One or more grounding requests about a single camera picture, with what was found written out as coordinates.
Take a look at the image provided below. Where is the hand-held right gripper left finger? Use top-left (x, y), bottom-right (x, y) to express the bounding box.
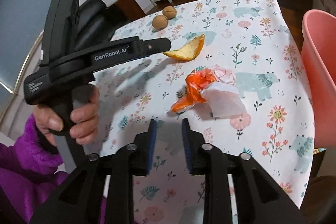
top-left (29, 119), bottom-right (158, 224)

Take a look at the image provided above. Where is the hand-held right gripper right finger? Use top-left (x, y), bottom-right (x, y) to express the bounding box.
top-left (182, 118), bottom-right (307, 224)

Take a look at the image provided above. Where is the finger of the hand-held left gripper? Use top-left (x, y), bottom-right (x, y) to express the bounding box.
top-left (131, 38), bottom-right (173, 59)

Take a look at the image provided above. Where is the orange peel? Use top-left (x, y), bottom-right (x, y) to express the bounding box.
top-left (163, 34), bottom-right (205, 61)

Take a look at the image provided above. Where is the orange plastic bag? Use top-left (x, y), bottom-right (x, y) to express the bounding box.
top-left (171, 69), bottom-right (219, 112)

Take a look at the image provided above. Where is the white tissue paper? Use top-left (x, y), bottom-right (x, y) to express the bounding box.
top-left (201, 82), bottom-right (247, 118)

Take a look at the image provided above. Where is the pink plastic trash bin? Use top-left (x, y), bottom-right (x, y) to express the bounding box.
top-left (301, 9), bottom-right (336, 149)

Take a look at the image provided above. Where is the person's left forearm purple sleeve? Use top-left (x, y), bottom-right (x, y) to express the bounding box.
top-left (0, 113), bottom-right (108, 224)

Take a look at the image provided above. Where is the person's left hand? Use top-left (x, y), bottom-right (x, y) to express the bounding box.
top-left (35, 85), bottom-right (100, 147)

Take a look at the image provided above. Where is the black leather armchair wooden side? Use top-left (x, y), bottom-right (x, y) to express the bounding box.
top-left (77, 0), bottom-right (147, 41)

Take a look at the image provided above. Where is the crumpled pink plastic wrapper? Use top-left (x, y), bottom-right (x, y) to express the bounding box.
top-left (210, 64), bottom-right (237, 86)

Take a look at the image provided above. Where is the floral bear print tablecloth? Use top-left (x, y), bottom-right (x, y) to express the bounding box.
top-left (93, 0), bottom-right (315, 224)

